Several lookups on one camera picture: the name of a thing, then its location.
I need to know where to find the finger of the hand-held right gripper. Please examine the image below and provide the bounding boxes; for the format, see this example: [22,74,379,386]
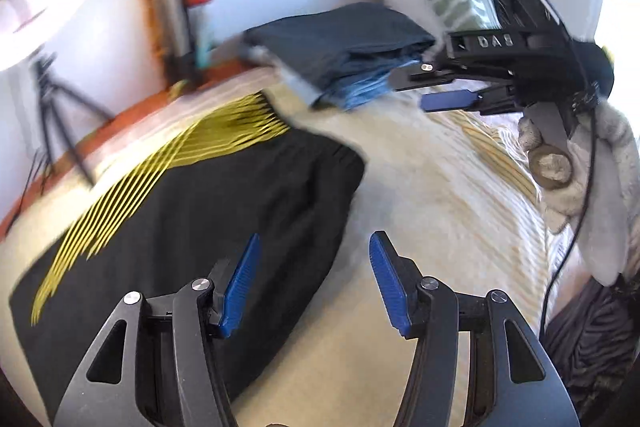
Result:
[419,87,522,116]
[389,59,517,93]

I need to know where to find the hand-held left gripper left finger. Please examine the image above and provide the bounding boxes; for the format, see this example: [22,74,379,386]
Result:
[52,233,263,427]

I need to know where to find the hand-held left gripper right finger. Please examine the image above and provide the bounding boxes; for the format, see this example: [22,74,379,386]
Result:
[368,230,582,427]

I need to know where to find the black yellow-striped pants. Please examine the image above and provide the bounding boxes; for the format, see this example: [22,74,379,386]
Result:
[9,91,367,420]

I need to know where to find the folded dark navy pants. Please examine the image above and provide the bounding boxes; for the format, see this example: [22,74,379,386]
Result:
[242,3,437,104]

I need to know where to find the person's right hand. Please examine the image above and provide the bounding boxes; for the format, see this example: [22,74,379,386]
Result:
[516,99,635,287]

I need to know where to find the folded light blue cloth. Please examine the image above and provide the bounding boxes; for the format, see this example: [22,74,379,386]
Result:
[320,63,423,111]

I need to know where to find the cream striped bed sheet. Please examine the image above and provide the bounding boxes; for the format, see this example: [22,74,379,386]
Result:
[0,57,601,427]

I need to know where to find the dark grey striped cloth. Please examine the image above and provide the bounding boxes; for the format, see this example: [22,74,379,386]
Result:
[542,276,637,420]

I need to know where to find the black tripod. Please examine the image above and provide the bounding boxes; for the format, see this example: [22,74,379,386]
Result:
[14,51,115,210]

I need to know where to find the wooden bed frame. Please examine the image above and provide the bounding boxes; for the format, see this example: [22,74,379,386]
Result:
[0,59,251,238]

